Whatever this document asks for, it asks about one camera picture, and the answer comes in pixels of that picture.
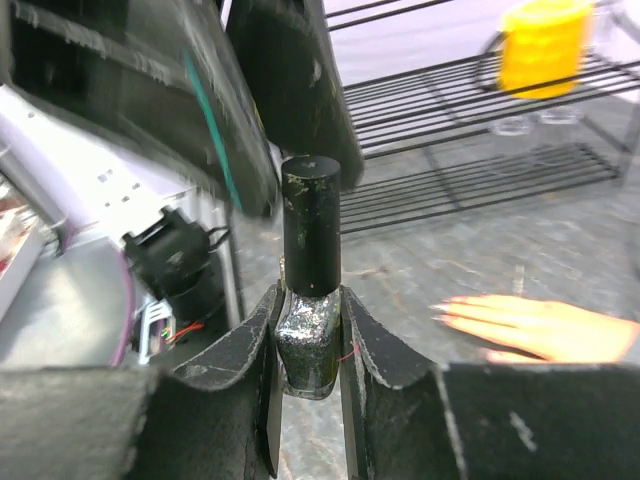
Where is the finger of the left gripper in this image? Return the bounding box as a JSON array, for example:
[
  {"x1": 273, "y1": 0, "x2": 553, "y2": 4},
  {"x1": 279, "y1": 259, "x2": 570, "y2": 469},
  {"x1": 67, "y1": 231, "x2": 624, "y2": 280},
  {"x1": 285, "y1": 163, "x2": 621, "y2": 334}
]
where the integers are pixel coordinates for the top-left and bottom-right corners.
[
  {"x1": 1, "y1": 1, "x2": 279, "y2": 218},
  {"x1": 226, "y1": 0, "x2": 364, "y2": 190}
]

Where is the yellow cup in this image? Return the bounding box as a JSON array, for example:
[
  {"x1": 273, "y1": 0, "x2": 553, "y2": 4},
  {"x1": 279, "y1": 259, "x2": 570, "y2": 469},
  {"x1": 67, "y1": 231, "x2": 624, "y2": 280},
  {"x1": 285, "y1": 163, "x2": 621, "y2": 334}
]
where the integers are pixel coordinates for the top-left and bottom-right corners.
[{"x1": 498, "y1": 0, "x2": 593, "y2": 100}]

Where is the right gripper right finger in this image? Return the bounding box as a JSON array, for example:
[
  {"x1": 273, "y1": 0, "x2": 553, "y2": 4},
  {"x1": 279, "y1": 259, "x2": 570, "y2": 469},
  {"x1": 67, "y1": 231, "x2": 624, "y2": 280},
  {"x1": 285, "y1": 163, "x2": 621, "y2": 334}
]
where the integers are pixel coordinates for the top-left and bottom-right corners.
[{"x1": 340, "y1": 288, "x2": 639, "y2": 479}]

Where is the black wire basket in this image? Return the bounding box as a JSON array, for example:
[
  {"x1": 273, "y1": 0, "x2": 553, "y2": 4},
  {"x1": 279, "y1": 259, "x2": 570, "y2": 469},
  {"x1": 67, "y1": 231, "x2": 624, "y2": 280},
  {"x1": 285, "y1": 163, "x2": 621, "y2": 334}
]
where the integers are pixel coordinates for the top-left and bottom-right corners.
[{"x1": 324, "y1": 0, "x2": 640, "y2": 236}]

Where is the mannequin hand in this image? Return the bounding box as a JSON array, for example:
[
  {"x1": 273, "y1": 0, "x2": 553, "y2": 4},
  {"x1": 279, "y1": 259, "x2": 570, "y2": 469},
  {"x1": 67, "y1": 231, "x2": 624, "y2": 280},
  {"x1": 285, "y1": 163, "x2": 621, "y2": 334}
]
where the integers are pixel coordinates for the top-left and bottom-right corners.
[{"x1": 434, "y1": 295, "x2": 639, "y2": 364}]

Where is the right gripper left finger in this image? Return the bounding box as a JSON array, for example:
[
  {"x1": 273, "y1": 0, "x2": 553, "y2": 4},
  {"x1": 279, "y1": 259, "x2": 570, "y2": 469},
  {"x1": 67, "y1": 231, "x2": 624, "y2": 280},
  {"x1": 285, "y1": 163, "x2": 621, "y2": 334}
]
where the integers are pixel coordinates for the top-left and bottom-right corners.
[{"x1": 1, "y1": 285, "x2": 284, "y2": 479}]

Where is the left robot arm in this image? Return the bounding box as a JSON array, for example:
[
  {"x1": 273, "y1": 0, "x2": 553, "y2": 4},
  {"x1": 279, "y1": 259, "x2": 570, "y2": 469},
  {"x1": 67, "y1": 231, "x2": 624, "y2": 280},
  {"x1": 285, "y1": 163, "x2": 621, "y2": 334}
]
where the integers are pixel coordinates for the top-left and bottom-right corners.
[{"x1": 1, "y1": 1, "x2": 364, "y2": 334}]

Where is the clear plastic bottle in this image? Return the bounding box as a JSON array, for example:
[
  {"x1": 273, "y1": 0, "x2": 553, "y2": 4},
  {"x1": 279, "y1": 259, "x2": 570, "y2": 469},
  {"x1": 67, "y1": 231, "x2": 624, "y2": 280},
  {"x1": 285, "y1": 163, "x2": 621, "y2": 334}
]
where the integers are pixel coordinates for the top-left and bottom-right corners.
[{"x1": 491, "y1": 105, "x2": 584, "y2": 143}]

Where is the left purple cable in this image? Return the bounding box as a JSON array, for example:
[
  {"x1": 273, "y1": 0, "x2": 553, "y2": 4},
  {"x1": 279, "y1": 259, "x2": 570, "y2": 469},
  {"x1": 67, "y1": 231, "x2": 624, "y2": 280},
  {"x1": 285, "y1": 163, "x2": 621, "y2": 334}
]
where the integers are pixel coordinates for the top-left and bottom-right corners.
[{"x1": 107, "y1": 249, "x2": 139, "y2": 369}]

